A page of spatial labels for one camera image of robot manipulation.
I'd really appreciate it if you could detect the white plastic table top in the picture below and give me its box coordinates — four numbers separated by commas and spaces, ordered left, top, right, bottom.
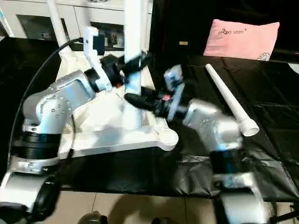
57, 46, 180, 160

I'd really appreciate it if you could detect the pink pillow with print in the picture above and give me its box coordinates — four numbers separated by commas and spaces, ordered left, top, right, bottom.
203, 19, 280, 62

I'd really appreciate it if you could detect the white cabinet with glass doors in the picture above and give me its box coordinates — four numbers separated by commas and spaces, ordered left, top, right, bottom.
0, 0, 154, 51

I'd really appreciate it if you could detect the black work mat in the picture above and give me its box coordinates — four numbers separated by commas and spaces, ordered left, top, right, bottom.
0, 36, 299, 203

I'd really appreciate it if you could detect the dark left robot foot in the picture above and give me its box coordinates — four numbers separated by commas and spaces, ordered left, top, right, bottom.
80, 211, 108, 224

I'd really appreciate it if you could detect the black tripod stand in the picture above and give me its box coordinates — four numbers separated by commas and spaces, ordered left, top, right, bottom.
268, 202, 299, 224

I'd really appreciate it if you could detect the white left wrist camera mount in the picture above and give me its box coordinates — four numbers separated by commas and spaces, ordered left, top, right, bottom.
82, 26, 113, 92

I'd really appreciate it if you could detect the black left wrist camera cable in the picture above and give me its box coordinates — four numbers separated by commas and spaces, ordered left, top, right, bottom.
6, 37, 85, 187

